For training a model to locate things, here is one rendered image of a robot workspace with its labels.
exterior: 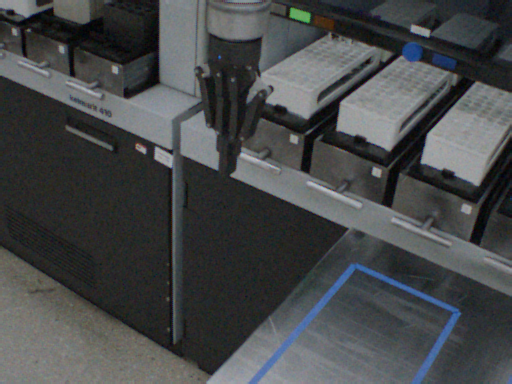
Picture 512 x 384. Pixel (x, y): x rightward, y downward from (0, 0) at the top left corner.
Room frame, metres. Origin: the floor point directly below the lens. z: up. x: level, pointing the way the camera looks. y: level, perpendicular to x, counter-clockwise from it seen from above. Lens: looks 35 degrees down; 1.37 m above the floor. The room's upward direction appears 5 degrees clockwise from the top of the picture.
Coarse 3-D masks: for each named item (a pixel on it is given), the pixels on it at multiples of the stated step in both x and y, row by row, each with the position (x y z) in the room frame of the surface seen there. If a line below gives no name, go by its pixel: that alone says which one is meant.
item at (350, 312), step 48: (384, 240) 0.70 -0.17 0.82; (336, 288) 0.60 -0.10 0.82; (384, 288) 0.61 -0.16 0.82; (432, 288) 0.62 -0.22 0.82; (480, 288) 0.62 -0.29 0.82; (288, 336) 0.52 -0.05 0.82; (336, 336) 0.52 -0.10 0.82; (384, 336) 0.53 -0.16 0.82; (432, 336) 0.53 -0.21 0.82; (480, 336) 0.54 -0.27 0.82
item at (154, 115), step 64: (192, 0) 1.21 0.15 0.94; (0, 64) 1.38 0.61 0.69; (192, 64) 1.21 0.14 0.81; (0, 128) 1.40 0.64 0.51; (64, 128) 1.27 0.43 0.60; (128, 128) 1.17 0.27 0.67; (0, 192) 1.42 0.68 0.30; (64, 192) 1.28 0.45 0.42; (128, 192) 1.18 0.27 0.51; (64, 256) 1.30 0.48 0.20; (128, 256) 1.18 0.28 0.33; (128, 320) 1.19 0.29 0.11
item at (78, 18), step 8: (56, 0) 1.38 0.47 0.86; (64, 0) 1.36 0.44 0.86; (72, 0) 1.35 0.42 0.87; (80, 0) 1.34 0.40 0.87; (88, 0) 1.33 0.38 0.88; (56, 8) 1.38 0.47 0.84; (64, 8) 1.37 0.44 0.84; (72, 8) 1.35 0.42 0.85; (80, 8) 1.34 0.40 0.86; (88, 8) 1.33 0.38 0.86; (64, 16) 1.37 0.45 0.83; (72, 16) 1.35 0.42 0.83; (80, 16) 1.34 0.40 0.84; (88, 16) 1.33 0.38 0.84
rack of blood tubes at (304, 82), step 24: (312, 48) 1.21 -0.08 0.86; (336, 48) 1.22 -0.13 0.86; (360, 48) 1.22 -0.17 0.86; (264, 72) 1.08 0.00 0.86; (288, 72) 1.09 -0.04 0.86; (312, 72) 1.10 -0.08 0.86; (336, 72) 1.10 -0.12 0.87; (360, 72) 1.20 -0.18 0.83; (288, 96) 1.04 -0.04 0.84; (312, 96) 1.02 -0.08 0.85
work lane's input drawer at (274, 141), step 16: (384, 64) 1.27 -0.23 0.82; (368, 80) 1.21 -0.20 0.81; (272, 112) 1.02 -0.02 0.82; (288, 112) 1.03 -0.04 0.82; (320, 112) 1.04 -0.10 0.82; (336, 112) 1.07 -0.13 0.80; (256, 128) 1.02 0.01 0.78; (272, 128) 1.01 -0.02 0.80; (288, 128) 1.00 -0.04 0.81; (304, 128) 0.99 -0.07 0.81; (320, 128) 1.02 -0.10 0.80; (256, 144) 1.02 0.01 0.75; (272, 144) 1.00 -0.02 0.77; (288, 144) 0.99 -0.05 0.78; (304, 144) 0.98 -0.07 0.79; (256, 160) 0.97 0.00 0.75; (288, 160) 0.99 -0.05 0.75
